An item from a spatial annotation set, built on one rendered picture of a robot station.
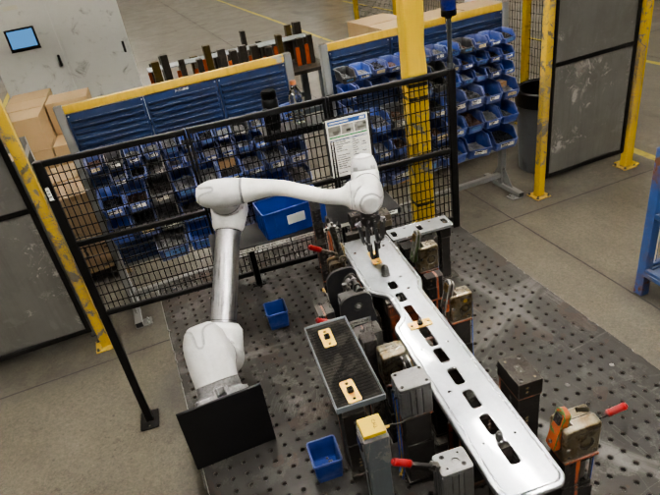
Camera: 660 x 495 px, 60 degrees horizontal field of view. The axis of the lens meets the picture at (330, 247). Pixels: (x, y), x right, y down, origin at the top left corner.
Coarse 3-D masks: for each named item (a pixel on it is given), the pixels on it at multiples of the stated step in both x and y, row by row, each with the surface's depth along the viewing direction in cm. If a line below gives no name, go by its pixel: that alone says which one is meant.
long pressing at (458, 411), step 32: (352, 256) 241; (384, 256) 238; (384, 288) 219; (416, 288) 216; (416, 352) 186; (448, 352) 184; (448, 384) 172; (480, 384) 170; (448, 416) 161; (512, 416) 158; (480, 448) 151; (544, 448) 149; (512, 480) 142; (544, 480) 140
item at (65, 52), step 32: (0, 0) 669; (32, 0) 680; (64, 0) 692; (96, 0) 705; (0, 32) 682; (32, 32) 692; (64, 32) 707; (96, 32) 720; (0, 64) 696; (32, 64) 709; (64, 64) 722; (96, 64) 735; (128, 64) 749; (96, 96) 752
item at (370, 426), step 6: (372, 414) 145; (378, 414) 145; (360, 420) 144; (366, 420) 144; (372, 420) 144; (378, 420) 143; (360, 426) 143; (366, 426) 142; (372, 426) 142; (378, 426) 142; (384, 426) 142; (360, 432) 142; (366, 432) 141; (372, 432) 140; (378, 432) 140; (384, 432) 141; (366, 438) 140
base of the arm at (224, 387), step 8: (232, 376) 196; (216, 384) 193; (224, 384) 192; (232, 384) 195; (240, 384) 196; (200, 392) 194; (208, 392) 192; (216, 392) 190; (224, 392) 192; (232, 392) 192; (200, 400) 190; (208, 400) 190
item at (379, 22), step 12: (480, 0) 514; (492, 0) 506; (432, 12) 499; (492, 12) 489; (348, 24) 520; (360, 24) 500; (372, 24) 492; (384, 24) 485; (396, 24) 477; (408, 180) 527
